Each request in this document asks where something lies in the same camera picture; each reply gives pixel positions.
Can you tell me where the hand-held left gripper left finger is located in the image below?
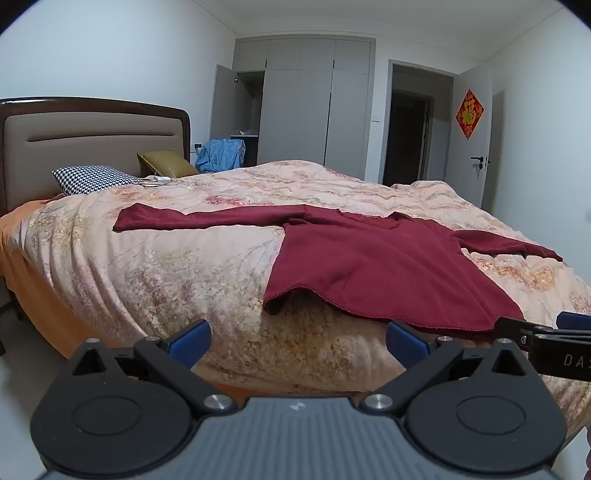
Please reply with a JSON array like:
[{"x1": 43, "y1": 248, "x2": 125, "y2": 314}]
[{"x1": 68, "y1": 318, "x2": 239, "y2": 419}]

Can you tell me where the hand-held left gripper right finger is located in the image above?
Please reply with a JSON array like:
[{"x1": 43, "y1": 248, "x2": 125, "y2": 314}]
[{"x1": 359, "y1": 320, "x2": 530, "y2": 417}]

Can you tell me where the olive green pillow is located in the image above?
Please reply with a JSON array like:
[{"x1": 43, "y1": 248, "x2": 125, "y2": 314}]
[{"x1": 137, "y1": 150, "x2": 200, "y2": 179}]

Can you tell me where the houndstooth pillow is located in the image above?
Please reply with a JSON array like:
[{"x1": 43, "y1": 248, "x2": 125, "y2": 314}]
[{"x1": 52, "y1": 165, "x2": 141, "y2": 197}]

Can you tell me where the open grey wardrobe door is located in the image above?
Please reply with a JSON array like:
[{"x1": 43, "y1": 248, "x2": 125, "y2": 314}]
[{"x1": 210, "y1": 64, "x2": 239, "y2": 142}]

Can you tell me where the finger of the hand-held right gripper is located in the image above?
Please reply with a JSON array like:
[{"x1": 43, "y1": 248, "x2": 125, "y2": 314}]
[
  {"x1": 493, "y1": 316, "x2": 539, "y2": 345},
  {"x1": 555, "y1": 311, "x2": 591, "y2": 331}
]

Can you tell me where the white room door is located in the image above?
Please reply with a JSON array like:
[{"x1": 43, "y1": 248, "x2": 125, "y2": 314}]
[{"x1": 452, "y1": 62, "x2": 494, "y2": 209}]

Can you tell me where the floral peach quilt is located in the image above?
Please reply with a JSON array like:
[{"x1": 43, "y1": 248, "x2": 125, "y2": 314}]
[{"x1": 14, "y1": 160, "x2": 591, "y2": 441}]

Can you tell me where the dark red long-sleeve shirt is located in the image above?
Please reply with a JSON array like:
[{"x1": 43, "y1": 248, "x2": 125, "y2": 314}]
[{"x1": 113, "y1": 204, "x2": 564, "y2": 334}]

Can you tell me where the grey door frame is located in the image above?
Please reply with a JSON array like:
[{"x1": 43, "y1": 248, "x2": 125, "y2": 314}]
[{"x1": 382, "y1": 58, "x2": 456, "y2": 188}]

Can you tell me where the red diamond door decoration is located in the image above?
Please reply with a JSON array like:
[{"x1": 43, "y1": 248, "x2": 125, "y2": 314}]
[{"x1": 455, "y1": 89, "x2": 485, "y2": 140}]

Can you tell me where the padded wooden bed headboard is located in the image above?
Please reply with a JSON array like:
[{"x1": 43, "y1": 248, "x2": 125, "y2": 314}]
[{"x1": 0, "y1": 96, "x2": 192, "y2": 217}]

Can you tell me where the blue garment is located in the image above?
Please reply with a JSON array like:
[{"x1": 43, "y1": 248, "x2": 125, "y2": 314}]
[{"x1": 195, "y1": 138, "x2": 246, "y2": 174}]

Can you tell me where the grey built-in wardrobe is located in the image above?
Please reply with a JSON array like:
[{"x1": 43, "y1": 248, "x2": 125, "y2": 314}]
[{"x1": 210, "y1": 37, "x2": 376, "y2": 182}]

